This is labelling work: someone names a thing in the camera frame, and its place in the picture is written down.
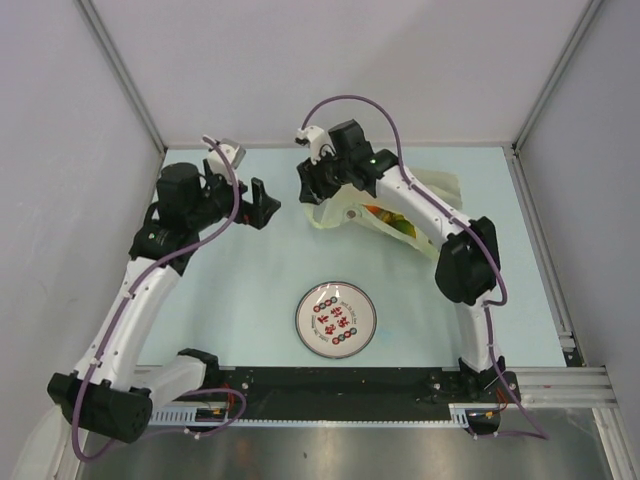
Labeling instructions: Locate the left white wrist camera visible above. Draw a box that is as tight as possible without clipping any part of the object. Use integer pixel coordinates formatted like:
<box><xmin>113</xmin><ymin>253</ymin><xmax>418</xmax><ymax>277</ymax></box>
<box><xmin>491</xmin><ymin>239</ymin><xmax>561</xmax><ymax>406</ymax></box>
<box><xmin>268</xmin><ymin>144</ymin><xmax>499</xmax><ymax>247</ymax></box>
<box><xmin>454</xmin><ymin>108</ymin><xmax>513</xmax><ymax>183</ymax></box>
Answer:
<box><xmin>202</xmin><ymin>135</ymin><xmax>246</xmax><ymax>174</ymax></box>

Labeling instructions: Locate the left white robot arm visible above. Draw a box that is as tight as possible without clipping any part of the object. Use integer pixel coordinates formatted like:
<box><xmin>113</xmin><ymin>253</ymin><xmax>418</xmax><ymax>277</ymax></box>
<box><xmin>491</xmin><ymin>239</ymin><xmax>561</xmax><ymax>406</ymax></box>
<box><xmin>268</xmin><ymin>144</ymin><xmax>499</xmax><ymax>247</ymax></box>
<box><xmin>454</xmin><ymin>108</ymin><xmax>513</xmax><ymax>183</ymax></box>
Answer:
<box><xmin>47</xmin><ymin>163</ymin><xmax>281</xmax><ymax>445</ymax></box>

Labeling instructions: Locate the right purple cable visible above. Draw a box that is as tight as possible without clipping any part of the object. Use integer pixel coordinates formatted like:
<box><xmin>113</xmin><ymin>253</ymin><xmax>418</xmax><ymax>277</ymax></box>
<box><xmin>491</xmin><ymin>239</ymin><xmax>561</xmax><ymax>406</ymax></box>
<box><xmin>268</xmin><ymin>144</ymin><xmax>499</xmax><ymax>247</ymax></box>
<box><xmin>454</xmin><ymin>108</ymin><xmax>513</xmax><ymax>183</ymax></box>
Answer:
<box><xmin>301</xmin><ymin>94</ymin><xmax>549</xmax><ymax>441</ymax></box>

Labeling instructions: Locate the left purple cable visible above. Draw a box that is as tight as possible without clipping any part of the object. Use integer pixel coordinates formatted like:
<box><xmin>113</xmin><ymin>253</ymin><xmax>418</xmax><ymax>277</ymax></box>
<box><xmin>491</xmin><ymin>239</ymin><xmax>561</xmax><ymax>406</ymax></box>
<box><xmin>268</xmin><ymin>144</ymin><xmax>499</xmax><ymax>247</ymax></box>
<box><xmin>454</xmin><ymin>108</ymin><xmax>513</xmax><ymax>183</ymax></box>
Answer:
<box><xmin>69</xmin><ymin>134</ymin><xmax>249</xmax><ymax>462</ymax></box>

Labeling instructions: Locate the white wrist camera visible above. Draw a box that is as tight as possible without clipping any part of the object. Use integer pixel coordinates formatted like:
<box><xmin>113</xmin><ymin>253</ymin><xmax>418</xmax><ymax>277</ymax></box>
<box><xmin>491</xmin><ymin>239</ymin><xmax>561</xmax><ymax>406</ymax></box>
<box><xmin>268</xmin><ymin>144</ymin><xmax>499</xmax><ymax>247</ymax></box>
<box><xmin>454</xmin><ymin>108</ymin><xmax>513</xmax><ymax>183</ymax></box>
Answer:
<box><xmin>295</xmin><ymin>126</ymin><xmax>331</xmax><ymax>165</ymax></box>
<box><xmin>202</xmin><ymin>135</ymin><xmax>246</xmax><ymax>174</ymax></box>

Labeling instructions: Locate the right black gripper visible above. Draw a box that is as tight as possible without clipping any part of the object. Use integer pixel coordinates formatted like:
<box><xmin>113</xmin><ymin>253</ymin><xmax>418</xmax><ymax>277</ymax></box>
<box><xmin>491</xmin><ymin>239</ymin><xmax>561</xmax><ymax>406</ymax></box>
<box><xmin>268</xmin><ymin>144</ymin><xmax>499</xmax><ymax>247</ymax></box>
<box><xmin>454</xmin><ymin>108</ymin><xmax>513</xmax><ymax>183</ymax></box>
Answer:
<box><xmin>298</xmin><ymin>147</ymin><xmax>353</xmax><ymax>206</ymax></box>

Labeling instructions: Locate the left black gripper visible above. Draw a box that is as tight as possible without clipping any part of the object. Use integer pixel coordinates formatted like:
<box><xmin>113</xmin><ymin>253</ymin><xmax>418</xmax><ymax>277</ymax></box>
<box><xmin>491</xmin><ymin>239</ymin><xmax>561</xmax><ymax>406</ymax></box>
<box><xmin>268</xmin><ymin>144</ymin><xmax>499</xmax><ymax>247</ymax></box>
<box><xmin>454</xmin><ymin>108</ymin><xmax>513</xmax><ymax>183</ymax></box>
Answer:
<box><xmin>188</xmin><ymin>160</ymin><xmax>279</xmax><ymax>231</ymax></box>

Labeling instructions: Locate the pale yellow plastic bag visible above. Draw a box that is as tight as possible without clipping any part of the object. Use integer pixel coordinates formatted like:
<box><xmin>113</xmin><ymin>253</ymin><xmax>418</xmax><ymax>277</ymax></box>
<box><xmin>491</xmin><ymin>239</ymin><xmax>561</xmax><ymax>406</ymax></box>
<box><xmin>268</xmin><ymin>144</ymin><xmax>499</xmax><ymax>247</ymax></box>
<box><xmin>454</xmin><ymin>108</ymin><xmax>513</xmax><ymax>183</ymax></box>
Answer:
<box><xmin>302</xmin><ymin>169</ymin><xmax>463</xmax><ymax>260</ymax></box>

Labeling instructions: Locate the purple cable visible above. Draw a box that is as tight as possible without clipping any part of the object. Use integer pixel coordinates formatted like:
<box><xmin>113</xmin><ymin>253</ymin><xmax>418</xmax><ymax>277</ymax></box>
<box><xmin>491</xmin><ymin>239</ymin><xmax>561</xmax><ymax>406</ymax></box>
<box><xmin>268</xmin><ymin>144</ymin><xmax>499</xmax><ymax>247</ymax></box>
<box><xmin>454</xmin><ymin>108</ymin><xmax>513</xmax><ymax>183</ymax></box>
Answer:
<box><xmin>301</xmin><ymin>94</ymin><xmax>549</xmax><ymax>441</ymax></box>
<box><xmin>69</xmin><ymin>134</ymin><xmax>249</xmax><ymax>462</ymax></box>

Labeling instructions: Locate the aluminium frame rail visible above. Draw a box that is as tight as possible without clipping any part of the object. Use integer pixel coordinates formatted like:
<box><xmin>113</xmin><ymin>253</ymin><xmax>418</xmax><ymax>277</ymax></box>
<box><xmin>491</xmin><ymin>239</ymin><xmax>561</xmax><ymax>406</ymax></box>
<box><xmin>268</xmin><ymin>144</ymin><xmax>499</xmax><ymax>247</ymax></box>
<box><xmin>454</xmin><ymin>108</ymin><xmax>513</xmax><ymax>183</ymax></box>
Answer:
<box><xmin>134</xmin><ymin>364</ymin><xmax>614</xmax><ymax>407</ymax></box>

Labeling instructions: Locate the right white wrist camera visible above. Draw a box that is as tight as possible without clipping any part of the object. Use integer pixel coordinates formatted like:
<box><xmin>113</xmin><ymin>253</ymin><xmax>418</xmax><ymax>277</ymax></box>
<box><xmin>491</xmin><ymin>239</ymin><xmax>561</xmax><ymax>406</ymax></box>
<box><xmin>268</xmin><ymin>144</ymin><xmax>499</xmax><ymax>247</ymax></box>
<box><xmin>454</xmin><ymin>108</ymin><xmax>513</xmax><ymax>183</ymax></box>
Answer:
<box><xmin>295</xmin><ymin>126</ymin><xmax>331</xmax><ymax>165</ymax></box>

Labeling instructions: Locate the white slotted cable duct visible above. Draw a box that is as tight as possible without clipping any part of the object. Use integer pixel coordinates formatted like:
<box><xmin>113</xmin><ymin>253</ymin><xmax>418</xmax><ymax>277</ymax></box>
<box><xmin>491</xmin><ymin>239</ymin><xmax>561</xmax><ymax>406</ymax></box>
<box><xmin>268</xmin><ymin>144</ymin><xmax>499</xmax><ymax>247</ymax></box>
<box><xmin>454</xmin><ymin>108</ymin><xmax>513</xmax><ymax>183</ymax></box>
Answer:
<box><xmin>149</xmin><ymin>402</ymin><xmax>469</xmax><ymax>430</ymax></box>

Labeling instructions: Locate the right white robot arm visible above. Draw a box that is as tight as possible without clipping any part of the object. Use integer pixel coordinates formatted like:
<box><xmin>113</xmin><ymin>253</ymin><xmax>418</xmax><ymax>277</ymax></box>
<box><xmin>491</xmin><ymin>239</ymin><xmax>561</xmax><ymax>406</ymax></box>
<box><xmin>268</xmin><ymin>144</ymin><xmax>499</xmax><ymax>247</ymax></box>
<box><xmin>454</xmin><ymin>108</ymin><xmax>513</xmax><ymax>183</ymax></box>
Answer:
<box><xmin>295</xmin><ymin>120</ymin><xmax>505</xmax><ymax>401</ymax></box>

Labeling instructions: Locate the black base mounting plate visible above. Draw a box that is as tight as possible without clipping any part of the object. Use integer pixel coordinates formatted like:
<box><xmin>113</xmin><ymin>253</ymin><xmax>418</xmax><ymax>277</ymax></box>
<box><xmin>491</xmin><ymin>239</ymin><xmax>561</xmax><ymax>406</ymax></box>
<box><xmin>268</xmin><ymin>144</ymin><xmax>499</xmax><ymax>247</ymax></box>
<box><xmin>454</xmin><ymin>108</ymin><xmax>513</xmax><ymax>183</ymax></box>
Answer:
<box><xmin>218</xmin><ymin>367</ymin><xmax>521</xmax><ymax>419</ymax></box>

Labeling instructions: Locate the round printed plate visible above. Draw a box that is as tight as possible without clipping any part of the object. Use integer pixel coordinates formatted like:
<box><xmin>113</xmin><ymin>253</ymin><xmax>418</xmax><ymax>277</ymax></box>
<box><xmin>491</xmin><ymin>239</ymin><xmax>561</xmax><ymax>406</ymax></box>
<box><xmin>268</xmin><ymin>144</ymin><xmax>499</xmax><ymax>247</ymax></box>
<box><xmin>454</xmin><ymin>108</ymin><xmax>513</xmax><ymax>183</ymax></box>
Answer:
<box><xmin>294</xmin><ymin>281</ymin><xmax>378</xmax><ymax>360</ymax></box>

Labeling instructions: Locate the green orange fake mango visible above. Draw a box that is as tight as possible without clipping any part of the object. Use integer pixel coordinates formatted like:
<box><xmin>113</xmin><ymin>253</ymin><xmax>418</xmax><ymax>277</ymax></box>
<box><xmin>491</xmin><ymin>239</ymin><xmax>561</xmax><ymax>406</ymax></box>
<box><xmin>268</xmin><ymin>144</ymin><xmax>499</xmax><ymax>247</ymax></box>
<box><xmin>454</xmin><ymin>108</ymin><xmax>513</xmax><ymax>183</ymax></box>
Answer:
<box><xmin>365</xmin><ymin>205</ymin><xmax>417</xmax><ymax>239</ymax></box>

